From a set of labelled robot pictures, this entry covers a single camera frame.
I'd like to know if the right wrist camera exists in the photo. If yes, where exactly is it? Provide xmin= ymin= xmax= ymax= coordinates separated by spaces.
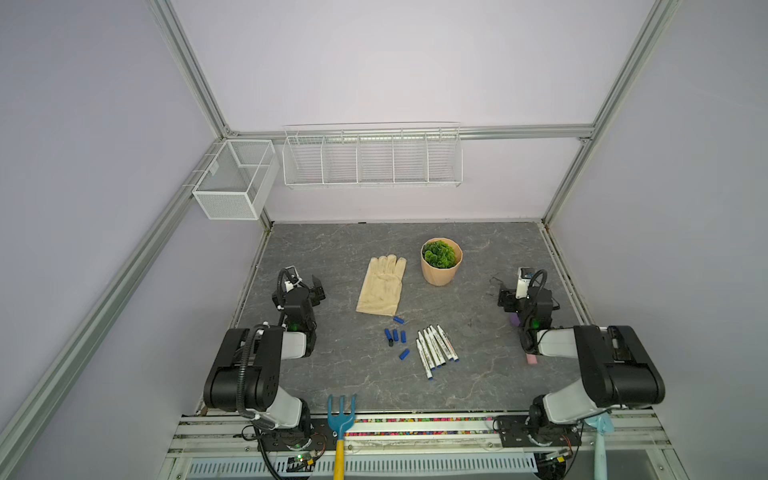
xmin=515 ymin=267 xmax=537 ymax=299

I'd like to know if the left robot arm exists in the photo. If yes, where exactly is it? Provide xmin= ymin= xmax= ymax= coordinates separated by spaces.
xmin=203 ymin=266 xmax=326 ymax=438

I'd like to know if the tan pot green plant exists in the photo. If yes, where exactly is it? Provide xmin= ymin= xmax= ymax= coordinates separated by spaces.
xmin=421 ymin=238 xmax=463 ymax=287

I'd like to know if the white mesh box basket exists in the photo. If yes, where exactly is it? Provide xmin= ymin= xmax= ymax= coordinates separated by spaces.
xmin=192 ymin=139 xmax=279 ymax=221

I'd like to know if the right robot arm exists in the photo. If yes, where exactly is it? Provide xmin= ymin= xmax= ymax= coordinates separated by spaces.
xmin=497 ymin=268 xmax=666 ymax=438

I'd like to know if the blue garden fork yellow handle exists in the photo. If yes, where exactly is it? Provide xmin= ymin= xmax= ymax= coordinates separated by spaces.
xmin=327 ymin=394 xmax=357 ymax=480

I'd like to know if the cream fabric glove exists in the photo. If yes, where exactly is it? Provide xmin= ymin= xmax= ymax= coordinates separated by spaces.
xmin=356 ymin=254 xmax=407 ymax=317

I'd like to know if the white wire wall basket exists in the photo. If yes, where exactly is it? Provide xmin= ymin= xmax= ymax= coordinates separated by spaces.
xmin=282 ymin=122 xmax=464 ymax=188

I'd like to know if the light blue garden trowel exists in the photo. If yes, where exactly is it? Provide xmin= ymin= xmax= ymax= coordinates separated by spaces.
xmin=584 ymin=412 xmax=614 ymax=480

